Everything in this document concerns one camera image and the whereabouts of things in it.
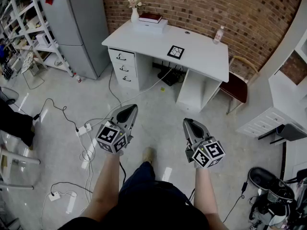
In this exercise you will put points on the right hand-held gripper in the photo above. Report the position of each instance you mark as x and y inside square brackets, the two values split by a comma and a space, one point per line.
[206, 153]

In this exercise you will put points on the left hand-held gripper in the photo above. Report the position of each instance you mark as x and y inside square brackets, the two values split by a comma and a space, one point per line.
[111, 138]

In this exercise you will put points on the black framed branch picture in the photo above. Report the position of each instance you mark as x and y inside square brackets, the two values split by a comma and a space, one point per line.
[175, 52]

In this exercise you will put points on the person's right forearm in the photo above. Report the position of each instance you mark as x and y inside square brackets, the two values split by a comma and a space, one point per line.
[206, 195]

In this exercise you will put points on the person's left forearm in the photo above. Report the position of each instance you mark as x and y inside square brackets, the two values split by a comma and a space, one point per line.
[105, 183]

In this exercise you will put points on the white drawer with black handle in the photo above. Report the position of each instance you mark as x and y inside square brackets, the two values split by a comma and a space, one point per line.
[124, 69]
[122, 56]
[127, 79]

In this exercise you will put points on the white desk with drawers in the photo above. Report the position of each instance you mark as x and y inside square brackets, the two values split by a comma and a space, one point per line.
[148, 44]

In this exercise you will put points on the person's tan shoe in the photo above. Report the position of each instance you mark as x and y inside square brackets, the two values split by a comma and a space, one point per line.
[148, 154]

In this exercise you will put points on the white power strip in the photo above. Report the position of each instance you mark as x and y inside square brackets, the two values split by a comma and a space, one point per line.
[84, 129]

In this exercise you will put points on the wooden chair dark red seat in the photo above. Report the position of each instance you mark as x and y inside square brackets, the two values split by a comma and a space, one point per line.
[233, 90]

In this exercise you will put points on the person's dark trousers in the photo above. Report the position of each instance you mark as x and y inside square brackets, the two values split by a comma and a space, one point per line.
[141, 176]

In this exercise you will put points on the black router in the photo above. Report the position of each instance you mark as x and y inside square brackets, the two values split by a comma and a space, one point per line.
[169, 77]

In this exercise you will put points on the small red and white can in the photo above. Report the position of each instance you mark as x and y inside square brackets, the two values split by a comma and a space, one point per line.
[79, 79]

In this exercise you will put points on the person's shirt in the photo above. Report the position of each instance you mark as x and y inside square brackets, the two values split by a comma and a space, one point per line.
[148, 210]

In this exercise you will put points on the white cabinet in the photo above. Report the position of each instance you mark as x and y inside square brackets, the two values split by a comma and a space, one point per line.
[280, 92]

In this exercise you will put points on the white flat box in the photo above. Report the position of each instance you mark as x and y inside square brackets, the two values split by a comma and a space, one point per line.
[151, 27]

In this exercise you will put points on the dark grey tray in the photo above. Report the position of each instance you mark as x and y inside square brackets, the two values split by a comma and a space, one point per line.
[291, 132]

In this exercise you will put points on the clear plastic water bottle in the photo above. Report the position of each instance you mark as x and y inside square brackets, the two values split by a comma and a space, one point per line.
[217, 36]

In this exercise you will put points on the white vase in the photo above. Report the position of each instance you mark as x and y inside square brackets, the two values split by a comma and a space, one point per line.
[134, 15]

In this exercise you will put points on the grey refrigerator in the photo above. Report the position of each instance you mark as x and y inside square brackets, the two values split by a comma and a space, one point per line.
[76, 27]

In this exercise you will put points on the dark red hardcover book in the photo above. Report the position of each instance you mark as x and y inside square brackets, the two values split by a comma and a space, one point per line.
[150, 17]

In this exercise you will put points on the small white power adapter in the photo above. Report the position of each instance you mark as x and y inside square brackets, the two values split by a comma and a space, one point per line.
[54, 196]

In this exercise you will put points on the black and grey equipment pile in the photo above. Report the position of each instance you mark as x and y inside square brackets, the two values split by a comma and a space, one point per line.
[275, 210]

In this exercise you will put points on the white microwave oven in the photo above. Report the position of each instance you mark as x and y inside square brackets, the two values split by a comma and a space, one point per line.
[44, 38]

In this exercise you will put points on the pink and white flower bouquet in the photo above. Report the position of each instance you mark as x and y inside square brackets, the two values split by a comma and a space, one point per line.
[134, 3]

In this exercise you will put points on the clear plastic chair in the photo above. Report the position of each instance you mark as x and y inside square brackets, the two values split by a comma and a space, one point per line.
[14, 162]

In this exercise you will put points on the white metal shelving rack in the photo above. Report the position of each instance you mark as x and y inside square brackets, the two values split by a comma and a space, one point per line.
[21, 27]

